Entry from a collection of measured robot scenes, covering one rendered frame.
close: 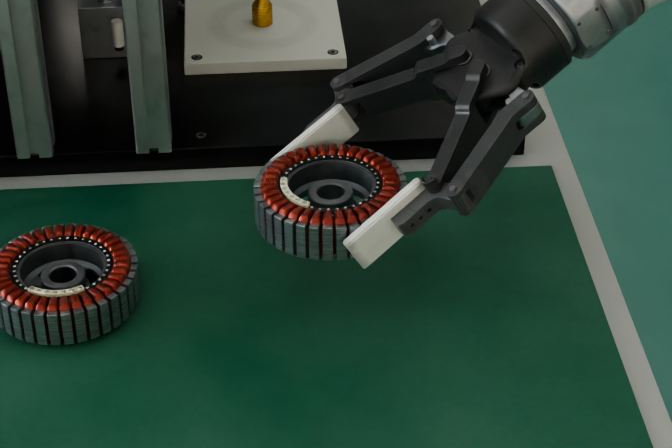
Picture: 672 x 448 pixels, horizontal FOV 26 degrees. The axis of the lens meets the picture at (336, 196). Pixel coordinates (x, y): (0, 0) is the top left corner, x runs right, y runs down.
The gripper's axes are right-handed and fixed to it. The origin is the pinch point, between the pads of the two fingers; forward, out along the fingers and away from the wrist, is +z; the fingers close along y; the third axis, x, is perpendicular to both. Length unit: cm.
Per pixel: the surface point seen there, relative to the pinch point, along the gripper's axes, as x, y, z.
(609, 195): 120, -86, -44
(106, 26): 0.1, -38.2, 4.5
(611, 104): 129, -110, -60
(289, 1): 11.6, -38.6, -10.9
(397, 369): 7.2, 10.3, 4.7
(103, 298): -4.3, -3.0, 17.5
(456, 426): 7.7, 17.3, 4.2
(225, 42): 7.1, -33.9, -3.1
